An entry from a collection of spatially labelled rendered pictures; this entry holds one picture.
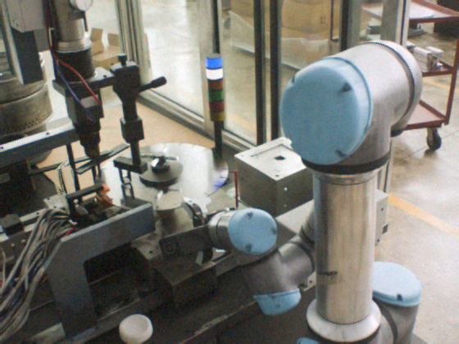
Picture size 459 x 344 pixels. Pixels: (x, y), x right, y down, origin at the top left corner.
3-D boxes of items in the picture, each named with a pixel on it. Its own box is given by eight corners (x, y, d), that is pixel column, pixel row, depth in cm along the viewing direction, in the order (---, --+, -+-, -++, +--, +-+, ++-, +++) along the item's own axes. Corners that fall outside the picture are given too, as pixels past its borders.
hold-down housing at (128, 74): (141, 133, 119) (131, 49, 109) (149, 141, 116) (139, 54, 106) (118, 139, 117) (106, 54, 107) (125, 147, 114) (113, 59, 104)
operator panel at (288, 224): (351, 224, 140) (356, 178, 132) (382, 243, 132) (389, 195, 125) (274, 269, 126) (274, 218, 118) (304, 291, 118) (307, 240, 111)
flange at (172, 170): (191, 175, 126) (190, 166, 125) (150, 189, 121) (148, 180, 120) (170, 158, 135) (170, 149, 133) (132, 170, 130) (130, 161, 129)
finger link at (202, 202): (202, 194, 119) (219, 217, 112) (177, 201, 116) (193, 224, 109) (202, 183, 117) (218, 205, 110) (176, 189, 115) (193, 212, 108)
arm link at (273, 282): (323, 286, 92) (298, 232, 91) (284, 320, 85) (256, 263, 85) (294, 287, 98) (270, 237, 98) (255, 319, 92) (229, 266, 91)
